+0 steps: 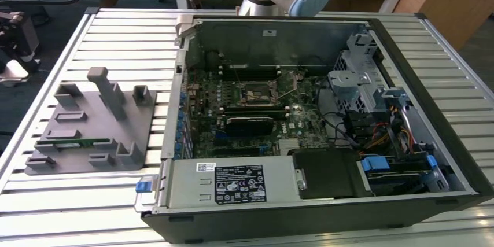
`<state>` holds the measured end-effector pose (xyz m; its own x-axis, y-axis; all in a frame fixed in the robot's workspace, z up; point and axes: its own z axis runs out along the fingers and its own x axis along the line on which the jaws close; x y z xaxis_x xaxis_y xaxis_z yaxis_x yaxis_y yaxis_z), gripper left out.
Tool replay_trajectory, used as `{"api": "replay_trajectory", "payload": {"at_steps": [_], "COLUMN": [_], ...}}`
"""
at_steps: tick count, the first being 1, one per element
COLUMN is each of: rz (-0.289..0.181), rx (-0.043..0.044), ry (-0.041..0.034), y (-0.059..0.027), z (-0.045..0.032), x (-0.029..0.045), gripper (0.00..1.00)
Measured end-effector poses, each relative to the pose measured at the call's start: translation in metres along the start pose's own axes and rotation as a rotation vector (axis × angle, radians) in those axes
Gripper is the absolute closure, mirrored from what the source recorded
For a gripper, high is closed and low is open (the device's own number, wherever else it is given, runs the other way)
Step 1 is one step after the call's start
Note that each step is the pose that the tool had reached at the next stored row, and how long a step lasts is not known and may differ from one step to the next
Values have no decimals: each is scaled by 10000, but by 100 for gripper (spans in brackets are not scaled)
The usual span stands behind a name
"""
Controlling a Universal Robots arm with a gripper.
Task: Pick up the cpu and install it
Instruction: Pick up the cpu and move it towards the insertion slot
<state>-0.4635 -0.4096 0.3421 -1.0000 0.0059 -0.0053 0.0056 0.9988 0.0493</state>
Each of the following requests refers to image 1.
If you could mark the CPU socket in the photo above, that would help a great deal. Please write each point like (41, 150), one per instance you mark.
(254, 93)

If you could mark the black RAM slot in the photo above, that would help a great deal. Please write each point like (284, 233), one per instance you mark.
(254, 112)
(252, 78)
(252, 75)
(254, 106)
(252, 68)
(254, 115)
(254, 109)
(252, 71)

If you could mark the black graphics card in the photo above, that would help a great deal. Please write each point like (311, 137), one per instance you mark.
(249, 125)

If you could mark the black expansion slot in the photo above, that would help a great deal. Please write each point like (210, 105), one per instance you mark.
(236, 151)

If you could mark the silver rear port block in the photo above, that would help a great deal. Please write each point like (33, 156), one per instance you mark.
(194, 86)

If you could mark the green motherboard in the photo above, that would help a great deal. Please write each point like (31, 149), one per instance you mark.
(309, 114)

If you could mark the silver chipset heatsink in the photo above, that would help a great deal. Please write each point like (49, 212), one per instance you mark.
(289, 145)

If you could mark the silver metal drive cage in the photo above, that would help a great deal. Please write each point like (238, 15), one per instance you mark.
(345, 80)

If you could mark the black plastic shroud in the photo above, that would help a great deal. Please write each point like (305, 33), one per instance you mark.
(328, 171)

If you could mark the silver power supply unit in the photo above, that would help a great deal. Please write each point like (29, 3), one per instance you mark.
(185, 183)

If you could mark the hard disk in blue carrier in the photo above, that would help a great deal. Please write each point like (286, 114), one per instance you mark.
(373, 164)

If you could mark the blue case latch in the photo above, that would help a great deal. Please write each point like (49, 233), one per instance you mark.
(144, 186)

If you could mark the plastic parts rack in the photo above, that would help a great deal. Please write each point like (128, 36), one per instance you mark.
(101, 127)

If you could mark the black PC case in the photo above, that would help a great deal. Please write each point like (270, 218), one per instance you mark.
(270, 224)

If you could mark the green RAM stick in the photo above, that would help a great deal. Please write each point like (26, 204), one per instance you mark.
(74, 142)

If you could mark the blue bay clip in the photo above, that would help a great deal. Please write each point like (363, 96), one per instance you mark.
(431, 161)

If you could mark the grey black device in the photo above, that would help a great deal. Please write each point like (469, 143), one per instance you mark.
(29, 36)

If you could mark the wooden cabinet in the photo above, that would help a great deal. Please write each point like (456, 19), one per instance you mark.
(456, 4)

